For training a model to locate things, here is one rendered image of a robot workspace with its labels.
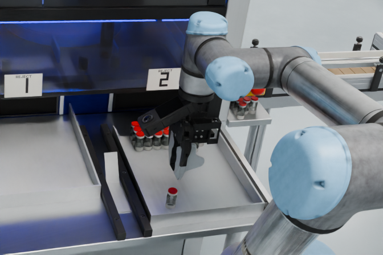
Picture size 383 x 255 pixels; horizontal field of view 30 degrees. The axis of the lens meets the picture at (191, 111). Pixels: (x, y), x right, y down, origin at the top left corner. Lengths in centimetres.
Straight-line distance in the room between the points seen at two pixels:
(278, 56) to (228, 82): 12
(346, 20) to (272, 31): 64
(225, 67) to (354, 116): 25
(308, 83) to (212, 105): 28
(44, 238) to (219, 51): 52
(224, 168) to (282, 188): 77
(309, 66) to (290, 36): 343
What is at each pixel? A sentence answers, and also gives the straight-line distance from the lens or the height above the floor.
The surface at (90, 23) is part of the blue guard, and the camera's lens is 164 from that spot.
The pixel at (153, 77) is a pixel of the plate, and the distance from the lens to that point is 175.
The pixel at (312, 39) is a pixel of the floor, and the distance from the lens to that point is 469.
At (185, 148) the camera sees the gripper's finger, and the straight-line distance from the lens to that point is 142.
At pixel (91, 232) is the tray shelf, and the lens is 149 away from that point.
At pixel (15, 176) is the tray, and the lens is 163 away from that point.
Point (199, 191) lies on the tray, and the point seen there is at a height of 88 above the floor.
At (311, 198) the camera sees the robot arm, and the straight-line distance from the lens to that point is 90.
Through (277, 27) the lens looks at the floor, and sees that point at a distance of 476.
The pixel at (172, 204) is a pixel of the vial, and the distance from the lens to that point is 156.
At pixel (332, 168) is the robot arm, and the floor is 138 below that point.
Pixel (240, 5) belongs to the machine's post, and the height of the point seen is 122.
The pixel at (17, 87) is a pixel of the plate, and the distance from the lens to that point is 168.
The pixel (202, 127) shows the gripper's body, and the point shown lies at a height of 111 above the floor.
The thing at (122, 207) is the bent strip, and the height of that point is 88.
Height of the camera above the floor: 187
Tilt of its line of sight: 31 degrees down
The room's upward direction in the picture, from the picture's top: 9 degrees clockwise
